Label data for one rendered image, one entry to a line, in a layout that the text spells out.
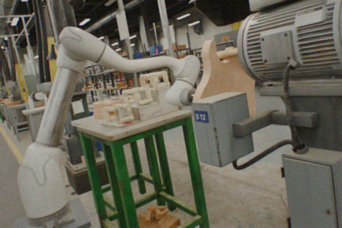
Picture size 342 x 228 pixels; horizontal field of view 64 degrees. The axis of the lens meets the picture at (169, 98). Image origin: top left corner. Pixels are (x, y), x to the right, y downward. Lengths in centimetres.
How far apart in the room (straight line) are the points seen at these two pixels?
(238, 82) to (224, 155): 46
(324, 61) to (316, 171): 30
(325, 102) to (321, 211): 30
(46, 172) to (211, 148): 66
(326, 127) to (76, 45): 97
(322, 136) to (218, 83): 44
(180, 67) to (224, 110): 66
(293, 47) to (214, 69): 36
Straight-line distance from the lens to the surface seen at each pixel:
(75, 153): 337
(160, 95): 179
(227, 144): 85
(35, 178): 120
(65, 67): 139
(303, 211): 93
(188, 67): 145
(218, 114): 82
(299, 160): 87
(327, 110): 89
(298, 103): 92
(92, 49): 125
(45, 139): 139
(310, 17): 86
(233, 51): 115
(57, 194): 123
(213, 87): 112
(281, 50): 88
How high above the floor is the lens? 125
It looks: 7 degrees down
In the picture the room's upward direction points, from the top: 10 degrees counter-clockwise
